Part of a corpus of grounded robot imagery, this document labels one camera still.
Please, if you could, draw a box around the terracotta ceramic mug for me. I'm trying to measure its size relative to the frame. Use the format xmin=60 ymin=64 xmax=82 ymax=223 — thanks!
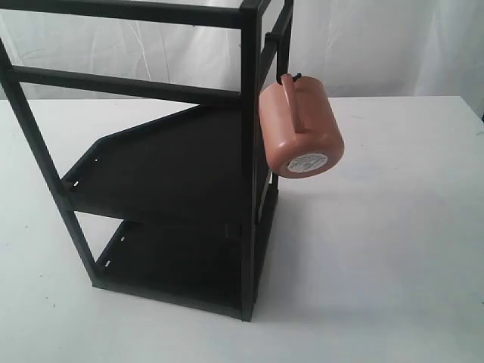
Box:
xmin=259 ymin=73 xmax=345 ymax=178

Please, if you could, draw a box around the black metal shelf rack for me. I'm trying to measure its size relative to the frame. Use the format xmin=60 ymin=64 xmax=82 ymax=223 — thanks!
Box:
xmin=1 ymin=1 xmax=293 ymax=321

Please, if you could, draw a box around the black metal hook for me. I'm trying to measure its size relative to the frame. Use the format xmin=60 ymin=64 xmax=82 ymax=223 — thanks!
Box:
xmin=265 ymin=32 xmax=291 ymax=85

